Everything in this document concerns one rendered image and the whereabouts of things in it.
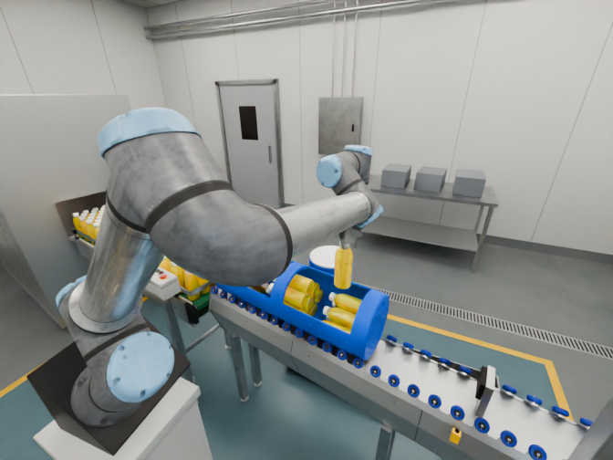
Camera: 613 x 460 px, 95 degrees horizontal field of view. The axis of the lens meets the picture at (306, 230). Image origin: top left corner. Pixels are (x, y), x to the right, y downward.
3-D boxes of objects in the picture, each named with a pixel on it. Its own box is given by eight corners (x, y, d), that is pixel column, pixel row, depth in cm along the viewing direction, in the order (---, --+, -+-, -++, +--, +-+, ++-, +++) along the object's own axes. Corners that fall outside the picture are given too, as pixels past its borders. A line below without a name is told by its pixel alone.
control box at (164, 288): (164, 300, 148) (160, 285, 144) (144, 288, 158) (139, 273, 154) (181, 291, 156) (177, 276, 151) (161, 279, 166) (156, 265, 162)
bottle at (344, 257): (331, 280, 120) (333, 242, 112) (347, 277, 121) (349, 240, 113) (337, 290, 114) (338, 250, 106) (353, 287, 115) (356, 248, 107)
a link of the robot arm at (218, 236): (240, 294, 26) (392, 207, 85) (174, 187, 28) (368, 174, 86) (182, 337, 32) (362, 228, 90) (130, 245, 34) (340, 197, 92)
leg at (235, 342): (244, 404, 199) (233, 339, 172) (238, 400, 202) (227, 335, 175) (250, 397, 204) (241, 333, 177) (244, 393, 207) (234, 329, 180)
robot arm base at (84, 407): (94, 445, 74) (106, 440, 69) (56, 384, 75) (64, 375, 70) (159, 391, 90) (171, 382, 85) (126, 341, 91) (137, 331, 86)
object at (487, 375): (482, 419, 100) (494, 390, 93) (469, 412, 102) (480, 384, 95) (484, 396, 107) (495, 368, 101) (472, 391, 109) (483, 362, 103)
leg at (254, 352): (258, 389, 210) (250, 325, 183) (252, 384, 213) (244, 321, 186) (263, 382, 214) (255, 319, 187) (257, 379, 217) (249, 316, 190)
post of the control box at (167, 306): (194, 407, 198) (161, 292, 155) (191, 404, 200) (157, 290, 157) (199, 402, 201) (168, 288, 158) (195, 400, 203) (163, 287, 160)
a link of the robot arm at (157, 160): (79, 363, 73) (150, 206, 26) (50, 306, 76) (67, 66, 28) (140, 331, 85) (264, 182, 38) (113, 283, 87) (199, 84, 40)
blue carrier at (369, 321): (360, 376, 112) (368, 318, 101) (214, 298, 156) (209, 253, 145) (385, 333, 134) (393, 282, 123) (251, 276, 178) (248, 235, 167)
